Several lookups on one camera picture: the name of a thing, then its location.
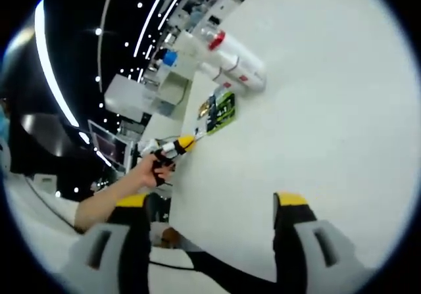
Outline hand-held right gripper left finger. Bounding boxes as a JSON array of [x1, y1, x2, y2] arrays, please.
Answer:
[[60, 193, 153, 294]]

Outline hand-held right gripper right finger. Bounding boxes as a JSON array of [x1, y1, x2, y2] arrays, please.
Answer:
[[272, 191, 376, 294]]

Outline person's white shirt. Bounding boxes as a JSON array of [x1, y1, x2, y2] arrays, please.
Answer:
[[6, 175, 83, 275]]

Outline long white ceiling light strip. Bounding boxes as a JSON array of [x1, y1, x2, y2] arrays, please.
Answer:
[[34, 0, 80, 127]]

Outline gold skincare sachet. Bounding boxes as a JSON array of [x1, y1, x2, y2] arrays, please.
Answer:
[[197, 97, 212, 120]]

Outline blue bin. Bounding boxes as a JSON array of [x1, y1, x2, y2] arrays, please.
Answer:
[[162, 50, 179, 68]]

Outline dark computer monitor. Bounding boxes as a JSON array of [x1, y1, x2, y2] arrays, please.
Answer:
[[87, 119, 133, 174]]

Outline person's left hand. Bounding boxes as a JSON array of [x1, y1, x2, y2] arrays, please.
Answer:
[[131, 152, 176, 189]]

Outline person's dark trousers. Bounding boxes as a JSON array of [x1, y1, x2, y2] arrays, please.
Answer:
[[147, 234, 279, 294]]

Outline white skincare bottle red collar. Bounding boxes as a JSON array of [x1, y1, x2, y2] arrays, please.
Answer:
[[199, 27, 266, 78]]

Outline dark green skincare sachet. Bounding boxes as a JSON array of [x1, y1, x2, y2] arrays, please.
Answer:
[[205, 89, 237, 134]]

